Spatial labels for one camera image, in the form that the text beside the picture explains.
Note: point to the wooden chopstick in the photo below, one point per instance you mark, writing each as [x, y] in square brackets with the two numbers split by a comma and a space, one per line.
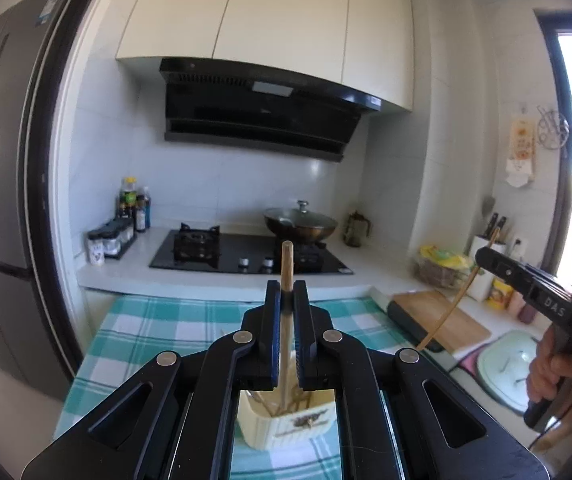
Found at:
[287, 265]
[464, 286]

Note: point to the cream upper cabinet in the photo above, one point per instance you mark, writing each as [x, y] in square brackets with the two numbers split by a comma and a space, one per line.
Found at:
[276, 10]

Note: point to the glass wok lid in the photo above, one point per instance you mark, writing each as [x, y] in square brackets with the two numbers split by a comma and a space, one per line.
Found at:
[302, 215]

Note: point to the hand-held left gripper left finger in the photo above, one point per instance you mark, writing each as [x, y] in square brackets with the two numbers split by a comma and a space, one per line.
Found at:
[273, 330]

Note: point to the wooden cutting board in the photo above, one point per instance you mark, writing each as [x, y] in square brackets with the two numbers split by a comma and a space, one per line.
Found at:
[446, 315]

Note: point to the patterned hanging towel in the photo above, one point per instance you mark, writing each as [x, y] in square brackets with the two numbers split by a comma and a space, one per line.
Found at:
[521, 150]

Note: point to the black window frame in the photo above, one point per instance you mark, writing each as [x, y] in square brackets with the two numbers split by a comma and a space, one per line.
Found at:
[566, 185]

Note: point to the black spice rack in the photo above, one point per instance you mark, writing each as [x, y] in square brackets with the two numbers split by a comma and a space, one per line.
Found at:
[125, 250]

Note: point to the basket with yellow items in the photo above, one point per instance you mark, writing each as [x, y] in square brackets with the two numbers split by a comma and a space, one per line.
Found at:
[441, 260]

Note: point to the white and green lid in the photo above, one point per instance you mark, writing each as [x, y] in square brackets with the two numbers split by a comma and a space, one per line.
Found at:
[503, 365]

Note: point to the cream ribbed utensil holder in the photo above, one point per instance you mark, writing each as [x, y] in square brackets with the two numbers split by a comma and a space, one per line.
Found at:
[286, 432]

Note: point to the person's right hand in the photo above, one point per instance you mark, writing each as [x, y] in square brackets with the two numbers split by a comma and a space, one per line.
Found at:
[541, 365]

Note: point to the blue cap sauce bottle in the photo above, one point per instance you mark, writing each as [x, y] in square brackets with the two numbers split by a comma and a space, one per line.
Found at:
[146, 200]

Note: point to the yellow cap sauce bottle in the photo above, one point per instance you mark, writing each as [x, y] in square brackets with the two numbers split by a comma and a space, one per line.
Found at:
[128, 197]

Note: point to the glass teapot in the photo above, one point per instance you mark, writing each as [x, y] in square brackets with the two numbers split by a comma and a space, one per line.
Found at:
[356, 230]

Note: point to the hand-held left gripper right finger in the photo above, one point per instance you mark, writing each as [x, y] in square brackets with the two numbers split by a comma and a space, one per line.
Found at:
[302, 335]

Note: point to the black gas cooktop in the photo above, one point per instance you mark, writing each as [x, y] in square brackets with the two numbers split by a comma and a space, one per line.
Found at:
[236, 246]

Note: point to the dark soy sauce bottle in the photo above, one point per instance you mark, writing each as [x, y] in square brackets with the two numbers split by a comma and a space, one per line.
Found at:
[140, 215]

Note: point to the yellow packet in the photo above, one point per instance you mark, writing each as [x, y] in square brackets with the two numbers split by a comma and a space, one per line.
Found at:
[498, 294]

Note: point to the pink cup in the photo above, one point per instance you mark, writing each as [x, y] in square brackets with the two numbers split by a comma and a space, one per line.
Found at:
[515, 304]

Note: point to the grey refrigerator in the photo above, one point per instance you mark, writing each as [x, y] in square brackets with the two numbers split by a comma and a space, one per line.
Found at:
[1, 160]

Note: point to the pink cloth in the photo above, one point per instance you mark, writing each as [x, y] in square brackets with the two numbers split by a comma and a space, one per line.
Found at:
[468, 357]

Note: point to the dark wok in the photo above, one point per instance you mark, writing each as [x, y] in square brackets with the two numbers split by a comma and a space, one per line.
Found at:
[311, 231]

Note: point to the green checked tablecloth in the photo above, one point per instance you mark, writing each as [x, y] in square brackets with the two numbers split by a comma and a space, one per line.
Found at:
[166, 320]

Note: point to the black range hood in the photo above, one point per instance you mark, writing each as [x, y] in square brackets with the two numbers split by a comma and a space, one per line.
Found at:
[246, 110]

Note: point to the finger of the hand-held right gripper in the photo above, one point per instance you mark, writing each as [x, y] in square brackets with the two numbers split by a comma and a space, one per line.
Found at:
[506, 270]

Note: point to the grey spatula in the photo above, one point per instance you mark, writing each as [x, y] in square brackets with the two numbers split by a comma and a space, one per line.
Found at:
[488, 205]

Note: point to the glass spice jar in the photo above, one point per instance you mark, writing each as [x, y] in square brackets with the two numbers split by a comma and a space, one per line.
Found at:
[126, 232]
[112, 244]

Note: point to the white knife block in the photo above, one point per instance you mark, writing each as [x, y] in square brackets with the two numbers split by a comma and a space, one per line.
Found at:
[481, 287]

